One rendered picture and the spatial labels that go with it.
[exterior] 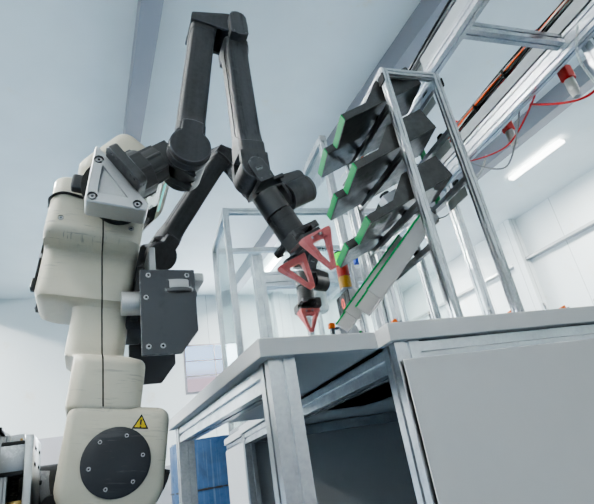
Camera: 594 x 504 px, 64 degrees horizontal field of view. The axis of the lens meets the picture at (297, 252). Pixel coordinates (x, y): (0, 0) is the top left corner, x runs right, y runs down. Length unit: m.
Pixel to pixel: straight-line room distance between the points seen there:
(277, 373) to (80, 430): 0.32
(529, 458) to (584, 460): 0.10
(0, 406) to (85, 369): 11.26
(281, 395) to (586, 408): 0.52
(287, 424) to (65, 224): 0.52
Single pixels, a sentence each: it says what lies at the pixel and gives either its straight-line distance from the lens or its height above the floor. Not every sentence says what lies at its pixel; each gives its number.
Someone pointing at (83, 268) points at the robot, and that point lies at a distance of 0.97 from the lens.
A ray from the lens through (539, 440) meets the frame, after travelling 0.89.
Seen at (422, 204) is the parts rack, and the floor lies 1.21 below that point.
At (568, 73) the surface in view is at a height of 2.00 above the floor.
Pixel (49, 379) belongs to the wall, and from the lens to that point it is 12.14.
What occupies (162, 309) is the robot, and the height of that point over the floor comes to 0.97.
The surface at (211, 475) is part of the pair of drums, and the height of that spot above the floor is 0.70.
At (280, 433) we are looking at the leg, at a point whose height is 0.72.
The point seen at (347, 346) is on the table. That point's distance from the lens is 0.79.
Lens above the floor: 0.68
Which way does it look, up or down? 24 degrees up
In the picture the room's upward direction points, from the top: 10 degrees counter-clockwise
